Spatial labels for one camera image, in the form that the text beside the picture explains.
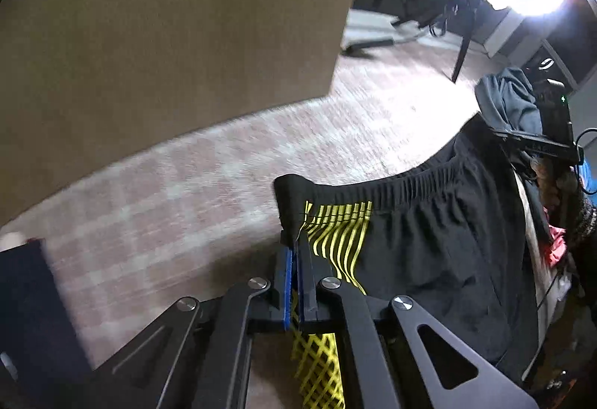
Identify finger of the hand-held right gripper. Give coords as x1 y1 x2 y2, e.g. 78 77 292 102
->
490 125 537 154

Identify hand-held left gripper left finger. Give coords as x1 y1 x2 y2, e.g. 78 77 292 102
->
91 245 296 409

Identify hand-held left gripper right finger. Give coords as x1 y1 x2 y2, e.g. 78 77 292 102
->
296 235 538 409

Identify black shorts with yellow stripes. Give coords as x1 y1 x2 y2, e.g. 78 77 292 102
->
273 113 544 409

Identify person's right forearm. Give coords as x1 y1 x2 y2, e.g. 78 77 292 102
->
562 192 597 270

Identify pile of mixed clothes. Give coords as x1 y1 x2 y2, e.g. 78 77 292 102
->
512 164 572 384

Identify person's right hand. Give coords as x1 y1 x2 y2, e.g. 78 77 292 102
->
534 159 586 228

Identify grey blue garment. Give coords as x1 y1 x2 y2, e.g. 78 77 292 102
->
475 66 544 134

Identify red cloth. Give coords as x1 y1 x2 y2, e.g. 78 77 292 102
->
543 225 570 270

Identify dark blue box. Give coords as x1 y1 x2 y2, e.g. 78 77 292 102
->
0 238 91 379

